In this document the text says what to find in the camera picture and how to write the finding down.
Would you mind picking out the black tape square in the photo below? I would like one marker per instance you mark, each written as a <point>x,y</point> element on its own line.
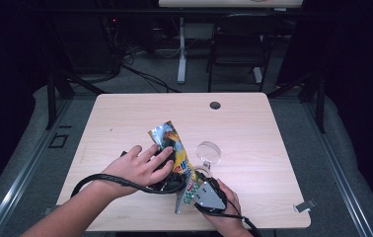
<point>50,141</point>

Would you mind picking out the black folding chair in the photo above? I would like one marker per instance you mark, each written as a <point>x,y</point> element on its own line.
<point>240,39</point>

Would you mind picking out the dark equipment cabinet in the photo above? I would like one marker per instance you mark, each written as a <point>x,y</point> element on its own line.
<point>86,42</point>

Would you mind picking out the aluminium floor rail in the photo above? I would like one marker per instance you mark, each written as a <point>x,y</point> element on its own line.
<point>26,171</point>
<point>335,164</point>

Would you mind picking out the black metal stand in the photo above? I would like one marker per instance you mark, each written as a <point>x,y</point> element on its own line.
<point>51,98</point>
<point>320,98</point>

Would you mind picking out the grey tape strip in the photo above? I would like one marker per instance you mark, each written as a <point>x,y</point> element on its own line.
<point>47,210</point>
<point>305,206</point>

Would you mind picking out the white standing desk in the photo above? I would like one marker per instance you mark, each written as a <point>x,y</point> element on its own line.
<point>182,49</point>

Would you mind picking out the person's left hand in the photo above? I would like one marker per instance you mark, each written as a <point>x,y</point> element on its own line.
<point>135,173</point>

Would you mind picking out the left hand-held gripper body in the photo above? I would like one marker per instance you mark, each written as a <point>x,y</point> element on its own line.
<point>174,181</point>

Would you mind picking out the yellow spout pouch green cap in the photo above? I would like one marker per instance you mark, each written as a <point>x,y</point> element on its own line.
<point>183,161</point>

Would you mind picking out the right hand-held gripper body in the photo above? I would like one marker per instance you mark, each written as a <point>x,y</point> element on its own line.
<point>209,197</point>

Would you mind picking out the person's right hand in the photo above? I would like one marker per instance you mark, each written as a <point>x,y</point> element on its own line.
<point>232,210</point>

